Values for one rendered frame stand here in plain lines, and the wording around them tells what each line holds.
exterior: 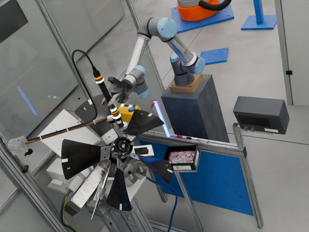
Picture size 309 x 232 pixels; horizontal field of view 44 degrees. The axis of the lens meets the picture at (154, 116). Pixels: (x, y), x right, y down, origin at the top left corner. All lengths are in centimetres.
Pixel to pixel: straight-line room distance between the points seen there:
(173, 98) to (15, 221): 137
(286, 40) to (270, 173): 117
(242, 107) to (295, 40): 156
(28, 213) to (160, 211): 116
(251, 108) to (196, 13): 394
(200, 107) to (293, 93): 142
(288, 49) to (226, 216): 158
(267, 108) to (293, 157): 147
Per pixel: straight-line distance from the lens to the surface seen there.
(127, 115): 271
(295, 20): 351
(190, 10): 596
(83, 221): 326
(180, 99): 278
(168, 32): 235
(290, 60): 374
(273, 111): 210
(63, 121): 246
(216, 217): 324
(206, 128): 290
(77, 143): 213
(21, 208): 280
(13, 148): 239
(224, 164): 266
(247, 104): 217
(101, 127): 228
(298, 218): 315
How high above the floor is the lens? 259
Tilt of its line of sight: 36 degrees down
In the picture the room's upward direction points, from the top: 22 degrees counter-clockwise
